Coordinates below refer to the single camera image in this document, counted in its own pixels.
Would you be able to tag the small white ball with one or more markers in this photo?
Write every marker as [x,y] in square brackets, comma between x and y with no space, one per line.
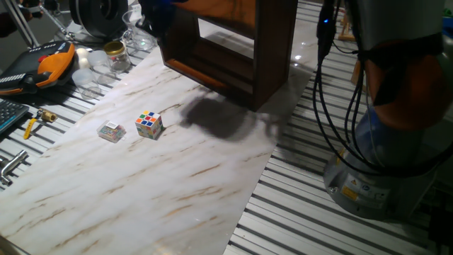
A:
[84,63]
[82,53]

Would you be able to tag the marble pattern table sheet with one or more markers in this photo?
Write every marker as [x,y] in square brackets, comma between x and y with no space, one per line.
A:
[106,198]

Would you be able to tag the white Rubik's cube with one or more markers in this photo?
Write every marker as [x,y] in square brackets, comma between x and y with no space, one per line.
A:
[148,124]

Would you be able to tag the brown taped package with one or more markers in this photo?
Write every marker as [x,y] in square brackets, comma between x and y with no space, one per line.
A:
[356,72]

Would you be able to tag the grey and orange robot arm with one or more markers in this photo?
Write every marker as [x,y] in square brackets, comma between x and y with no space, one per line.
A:
[407,88]

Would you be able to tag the clear plastic cup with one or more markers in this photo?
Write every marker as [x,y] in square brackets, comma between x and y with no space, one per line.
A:
[85,83]
[100,65]

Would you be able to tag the aluminium profile post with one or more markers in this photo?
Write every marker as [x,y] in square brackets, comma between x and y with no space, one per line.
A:
[23,25]

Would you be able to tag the dark brown wooden shelf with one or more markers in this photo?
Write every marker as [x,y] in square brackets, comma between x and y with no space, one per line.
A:
[272,53]

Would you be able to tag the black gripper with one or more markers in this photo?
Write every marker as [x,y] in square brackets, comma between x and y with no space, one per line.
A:
[159,10]

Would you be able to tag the chrome faucet fitting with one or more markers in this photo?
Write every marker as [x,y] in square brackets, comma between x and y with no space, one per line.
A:
[12,164]

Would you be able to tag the bystander's dark sleeved forearm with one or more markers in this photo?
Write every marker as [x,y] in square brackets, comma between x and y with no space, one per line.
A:
[10,25]

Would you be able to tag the bystander's bare hand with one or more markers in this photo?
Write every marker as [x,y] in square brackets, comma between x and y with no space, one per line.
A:
[32,13]

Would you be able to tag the clear glass mug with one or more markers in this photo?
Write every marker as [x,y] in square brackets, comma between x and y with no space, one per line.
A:
[136,39]

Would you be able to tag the black computer keyboard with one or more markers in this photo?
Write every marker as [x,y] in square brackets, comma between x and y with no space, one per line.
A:
[10,114]

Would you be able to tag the orange and black teach pendant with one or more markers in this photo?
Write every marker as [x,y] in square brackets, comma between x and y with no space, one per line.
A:
[39,69]

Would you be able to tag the white power strip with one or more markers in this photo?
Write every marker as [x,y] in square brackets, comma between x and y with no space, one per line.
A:
[134,5]

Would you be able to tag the black filament spool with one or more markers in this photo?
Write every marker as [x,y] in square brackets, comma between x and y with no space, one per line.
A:
[99,17]

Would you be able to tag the light wooden rack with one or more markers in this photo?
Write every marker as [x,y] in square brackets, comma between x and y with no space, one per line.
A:
[346,30]

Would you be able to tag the glass jar with gold lid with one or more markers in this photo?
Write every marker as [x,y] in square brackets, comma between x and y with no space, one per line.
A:
[117,58]

